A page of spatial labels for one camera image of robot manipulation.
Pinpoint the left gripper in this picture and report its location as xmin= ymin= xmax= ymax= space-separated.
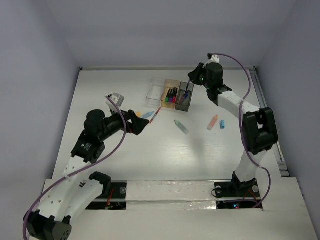
xmin=99 ymin=105 xmax=149 ymax=141

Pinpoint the dark purple pen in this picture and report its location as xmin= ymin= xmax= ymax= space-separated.
xmin=183 ymin=79 xmax=191 ymax=96

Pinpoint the red patterned pen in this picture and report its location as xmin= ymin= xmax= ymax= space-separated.
xmin=149 ymin=107 xmax=162 ymax=124

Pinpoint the red gel pen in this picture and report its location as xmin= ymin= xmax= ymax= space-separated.
xmin=178 ymin=90 xmax=190 ymax=105

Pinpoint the green glue tube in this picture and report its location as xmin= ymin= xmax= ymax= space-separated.
xmin=174 ymin=120 xmax=189 ymax=135

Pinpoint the purple highlighter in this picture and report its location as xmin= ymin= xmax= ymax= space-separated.
xmin=169 ymin=88 xmax=173 ymax=103

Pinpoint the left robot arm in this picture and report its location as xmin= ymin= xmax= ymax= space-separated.
xmin=24 ymin=109 xmax=149 ymax=240

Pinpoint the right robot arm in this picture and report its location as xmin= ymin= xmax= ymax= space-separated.
xmin=188 ymin=61 xmax=279 ymax=196

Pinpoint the blue glue tube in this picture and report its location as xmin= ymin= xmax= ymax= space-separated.
xmin=140 ymin=111 xmax=154 ymax=119

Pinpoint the clear plastic container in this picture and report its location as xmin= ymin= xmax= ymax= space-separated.
xmin=146 ymin=78 xmax=165 ymax=107

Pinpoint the dark grey plastic container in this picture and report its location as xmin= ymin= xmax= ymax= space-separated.
xmin=175 ymin=81 xmax=194 ymax=112

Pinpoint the orange plastic container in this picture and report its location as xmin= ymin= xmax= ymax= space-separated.
xmin=161 ymin=79 xmax=180 ymax=109

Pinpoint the green highlighter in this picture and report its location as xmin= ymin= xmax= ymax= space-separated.
xmin=165 ymin=89 xmax=171 ymax=103

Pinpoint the blue eraser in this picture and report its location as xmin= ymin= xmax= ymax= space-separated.
xmin=220 ymin=120 xmax=226 ymax=130

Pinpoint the orange glue tube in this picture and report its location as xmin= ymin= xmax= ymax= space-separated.
xmin=207 ymin=115 xmax=219 ymax=131

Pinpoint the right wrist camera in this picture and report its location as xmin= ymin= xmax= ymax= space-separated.
xmin=206 ymin=53 xmax=220 ymax=64

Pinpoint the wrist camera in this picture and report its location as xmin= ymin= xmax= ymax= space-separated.
xmin=105 ymin=93 xmax=125 ymax=108
xmin=206 ymin=53 xmax=220 ymax=64

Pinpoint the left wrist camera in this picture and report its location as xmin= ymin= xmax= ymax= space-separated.
xmin=105 ymin=93 xmax=125 ymax=108

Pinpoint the aluminium rail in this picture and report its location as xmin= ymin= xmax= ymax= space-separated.
xmin=249 ymin=69 xmax=291 ymax=178

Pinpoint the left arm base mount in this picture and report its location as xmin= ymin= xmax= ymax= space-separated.
xmin=86 ymin=181 xmax=127 ymax=211

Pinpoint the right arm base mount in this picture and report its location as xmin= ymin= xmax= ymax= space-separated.
xmin=210 ymin=181 xmax=263 ymax=210

